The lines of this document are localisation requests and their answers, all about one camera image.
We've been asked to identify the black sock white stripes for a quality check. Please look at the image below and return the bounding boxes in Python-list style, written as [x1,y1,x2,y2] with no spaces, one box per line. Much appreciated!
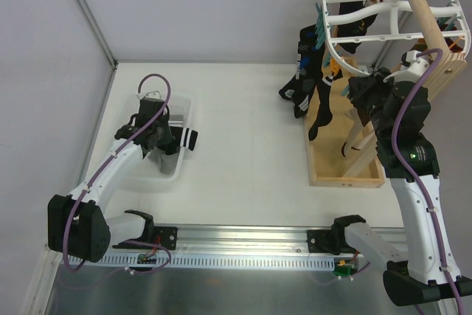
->
[308,70,343,141]

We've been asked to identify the black sock plain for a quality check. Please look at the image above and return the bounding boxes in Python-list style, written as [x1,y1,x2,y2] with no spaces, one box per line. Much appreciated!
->
[296,24,325,84]

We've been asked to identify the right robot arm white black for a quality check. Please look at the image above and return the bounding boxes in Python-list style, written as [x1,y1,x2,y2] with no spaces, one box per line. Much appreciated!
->
[330,69,471,314]

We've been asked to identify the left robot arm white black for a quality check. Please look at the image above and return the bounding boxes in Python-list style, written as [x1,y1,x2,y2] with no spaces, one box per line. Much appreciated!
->
[47,97,174,263]

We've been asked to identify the wooden hanger stand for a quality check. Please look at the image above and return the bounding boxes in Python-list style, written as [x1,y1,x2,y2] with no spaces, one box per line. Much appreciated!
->
[306,0,471,188]

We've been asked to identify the white round clip hanger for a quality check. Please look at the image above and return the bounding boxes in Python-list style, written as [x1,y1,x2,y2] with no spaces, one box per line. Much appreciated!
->
[322,0,471,76]

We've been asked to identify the grey sock white stripes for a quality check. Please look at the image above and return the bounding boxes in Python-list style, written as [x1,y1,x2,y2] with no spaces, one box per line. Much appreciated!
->
[149,114,184,176]

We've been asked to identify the white plastic laundry basket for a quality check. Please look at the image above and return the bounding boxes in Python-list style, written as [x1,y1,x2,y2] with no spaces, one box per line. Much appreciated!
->
[120,92,193,193]

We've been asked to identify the black sport sock hanging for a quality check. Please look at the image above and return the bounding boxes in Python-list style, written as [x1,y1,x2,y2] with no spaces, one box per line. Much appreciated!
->
[278,75,316,119]

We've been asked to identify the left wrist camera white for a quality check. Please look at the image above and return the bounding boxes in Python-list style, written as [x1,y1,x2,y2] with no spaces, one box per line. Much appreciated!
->
[136,90,163,103]

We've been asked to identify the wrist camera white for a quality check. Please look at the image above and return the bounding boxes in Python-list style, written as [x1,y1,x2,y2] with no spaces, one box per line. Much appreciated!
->
[136,90,163,103]
[383,50,430,83]

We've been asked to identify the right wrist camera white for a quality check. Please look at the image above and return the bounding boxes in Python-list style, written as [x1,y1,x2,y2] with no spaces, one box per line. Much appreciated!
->
[383,50,430,83]

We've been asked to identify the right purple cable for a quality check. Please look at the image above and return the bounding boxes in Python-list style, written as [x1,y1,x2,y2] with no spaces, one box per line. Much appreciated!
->
[391,47,465,315]

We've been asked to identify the purple cable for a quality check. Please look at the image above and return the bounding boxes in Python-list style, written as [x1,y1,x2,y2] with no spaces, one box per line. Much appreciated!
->
[391,47,465,315]
[60,74,173,275]

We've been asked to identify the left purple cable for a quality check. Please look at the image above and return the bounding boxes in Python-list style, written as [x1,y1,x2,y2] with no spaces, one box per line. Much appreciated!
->
[60,74,173,275]

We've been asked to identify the aluminium mounting rail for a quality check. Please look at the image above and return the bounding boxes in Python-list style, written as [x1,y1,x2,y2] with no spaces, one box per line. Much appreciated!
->
[103,221,410,257]

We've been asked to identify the white slotted cable duct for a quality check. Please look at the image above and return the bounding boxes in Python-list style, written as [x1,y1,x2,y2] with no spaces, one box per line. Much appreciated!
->
[95,252,336,271]

